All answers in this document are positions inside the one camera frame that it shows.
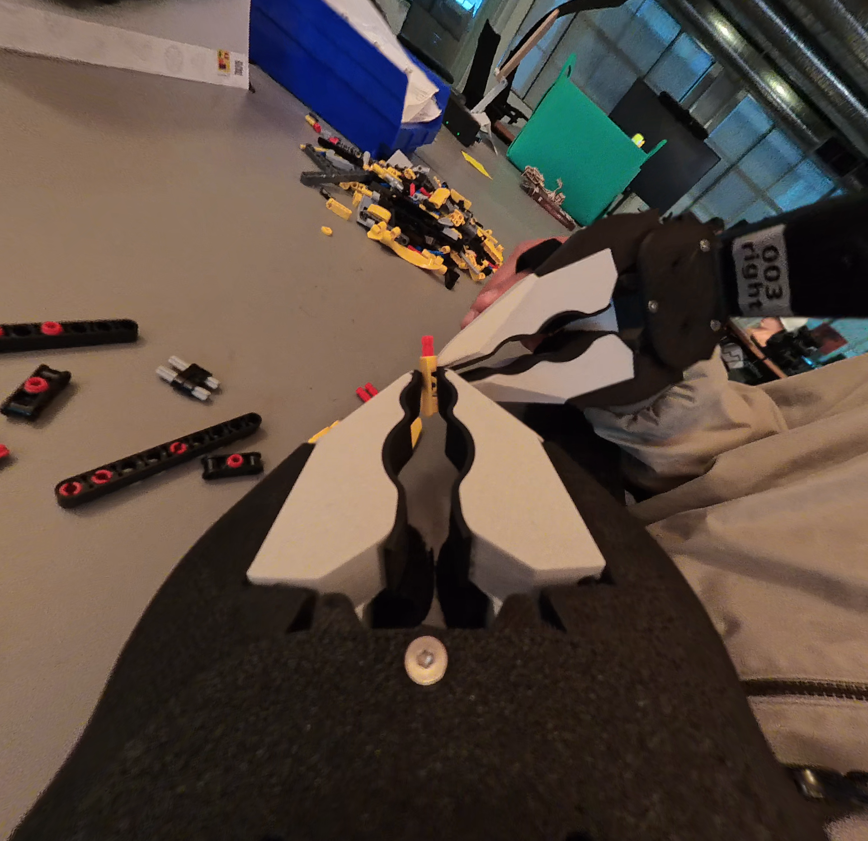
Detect folded white instruction sheets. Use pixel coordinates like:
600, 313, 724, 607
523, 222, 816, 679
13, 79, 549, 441
298, 0, 442, 124

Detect person's beige jacket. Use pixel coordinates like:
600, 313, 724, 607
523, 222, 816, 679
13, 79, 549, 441
627, 353, 868, 798

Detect blue plastic bin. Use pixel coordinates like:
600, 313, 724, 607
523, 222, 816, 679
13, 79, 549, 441
250, 0, 452, 158

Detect short black brick red pin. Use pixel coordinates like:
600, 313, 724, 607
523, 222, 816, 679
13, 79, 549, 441
0, 364, 72, 421
201, 451, 264, 481

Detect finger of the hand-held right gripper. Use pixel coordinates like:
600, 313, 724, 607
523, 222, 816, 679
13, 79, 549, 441
436, 247, 623, 370
467, 331, 636, 408

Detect yellow beam assembly with pins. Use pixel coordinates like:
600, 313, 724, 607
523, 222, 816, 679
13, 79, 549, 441
407, 334, 440, 452

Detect black beam three red pins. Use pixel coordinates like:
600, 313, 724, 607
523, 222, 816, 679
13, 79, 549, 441
56, 412, 263, 510

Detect wooden desk lamp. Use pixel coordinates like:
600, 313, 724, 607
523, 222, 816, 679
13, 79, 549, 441
468, 0, 642, 133

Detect grey desk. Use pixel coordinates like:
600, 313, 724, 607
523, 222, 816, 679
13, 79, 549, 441
0, 7, 584, 822

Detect white booklet yellow car picture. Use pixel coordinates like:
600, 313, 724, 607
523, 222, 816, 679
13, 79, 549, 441
0, 0, 253, 90

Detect black wall screen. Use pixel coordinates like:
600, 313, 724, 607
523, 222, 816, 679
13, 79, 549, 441
608, 78, 721, 211

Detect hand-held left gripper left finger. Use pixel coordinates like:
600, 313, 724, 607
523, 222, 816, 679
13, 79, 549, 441
246, 372, 419, 626

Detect grey black axle connector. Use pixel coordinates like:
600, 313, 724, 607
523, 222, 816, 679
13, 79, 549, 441
156, 354, 221, 402

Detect silver ventilation duct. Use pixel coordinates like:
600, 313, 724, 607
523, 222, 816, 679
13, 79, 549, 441
668, 0, 868, 150

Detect black device green light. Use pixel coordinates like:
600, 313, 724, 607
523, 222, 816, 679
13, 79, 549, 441
442, 98, 484, 146

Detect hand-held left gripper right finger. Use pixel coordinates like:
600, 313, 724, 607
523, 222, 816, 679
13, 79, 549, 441
438, 370, 607, 626

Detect black beam two red pins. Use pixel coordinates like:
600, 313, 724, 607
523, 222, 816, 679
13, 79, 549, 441
0, 319, 140, 354

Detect person's right forearm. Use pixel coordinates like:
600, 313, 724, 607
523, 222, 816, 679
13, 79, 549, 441
583, 349, 791, 499

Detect pile of toy bricks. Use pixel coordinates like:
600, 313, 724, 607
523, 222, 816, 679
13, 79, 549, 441
300, 112, 506, 291

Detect person's right hand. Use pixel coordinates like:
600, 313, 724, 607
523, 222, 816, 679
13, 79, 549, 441
461, 237, 567, 331

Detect brown wooden model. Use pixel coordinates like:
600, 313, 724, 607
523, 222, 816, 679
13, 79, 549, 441
521, 166, 577, 230

